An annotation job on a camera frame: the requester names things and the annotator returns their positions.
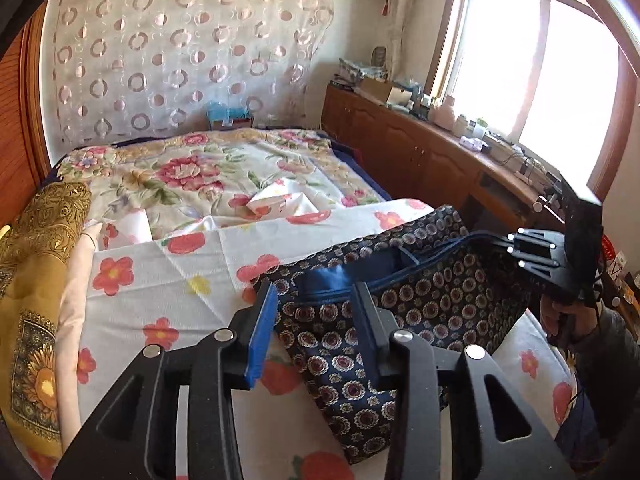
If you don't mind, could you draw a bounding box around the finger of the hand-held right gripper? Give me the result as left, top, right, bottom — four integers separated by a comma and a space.
492, 246, 570, 282
475, 226, 568, 255

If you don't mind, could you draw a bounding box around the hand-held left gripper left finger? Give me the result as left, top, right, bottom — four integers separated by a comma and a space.
52, 280, 279, 480

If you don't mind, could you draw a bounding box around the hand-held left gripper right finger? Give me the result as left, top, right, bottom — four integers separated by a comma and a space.
350, 282, 576, 480

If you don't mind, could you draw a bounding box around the navy medallion patterned garment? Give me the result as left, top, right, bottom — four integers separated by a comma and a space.
252, 204, 532, 466

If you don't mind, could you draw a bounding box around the person's right hand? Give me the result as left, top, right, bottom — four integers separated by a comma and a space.
539, 291, 601, 347

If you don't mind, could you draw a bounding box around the white sheet with red flowers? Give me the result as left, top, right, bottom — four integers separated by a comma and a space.
75, 197, 581, 480

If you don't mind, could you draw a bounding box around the wooden cabinet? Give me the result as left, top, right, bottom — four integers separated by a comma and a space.
320, 82, 573, 235

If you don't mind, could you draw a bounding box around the window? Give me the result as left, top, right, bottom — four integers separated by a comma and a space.
427, 0, 633, 203

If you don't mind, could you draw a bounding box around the floral bedspread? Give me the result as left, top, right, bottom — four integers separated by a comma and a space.
52, 127, 391, 241

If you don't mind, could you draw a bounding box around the cream cloth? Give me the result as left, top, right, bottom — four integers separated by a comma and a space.
55, 219, 103, 456

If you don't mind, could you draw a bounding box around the cardboard box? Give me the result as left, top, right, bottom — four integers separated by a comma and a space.
356, 76, 397, 104

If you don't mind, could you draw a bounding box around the blue box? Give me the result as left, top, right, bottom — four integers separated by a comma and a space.
205, 102, 254, 132

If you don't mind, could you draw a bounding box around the golden patterned blanket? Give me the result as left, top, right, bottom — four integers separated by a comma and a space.
0, 181, 93, 478

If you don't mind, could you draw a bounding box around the folded patterned cloth pile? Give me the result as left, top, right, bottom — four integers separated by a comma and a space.
338, 56, 390, 82

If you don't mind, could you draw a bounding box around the sheer curtain with circles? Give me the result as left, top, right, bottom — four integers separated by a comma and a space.
50, 0, 337, 147

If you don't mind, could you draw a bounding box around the wooden slatted panel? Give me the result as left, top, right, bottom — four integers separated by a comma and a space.
0, 12, 55, 228

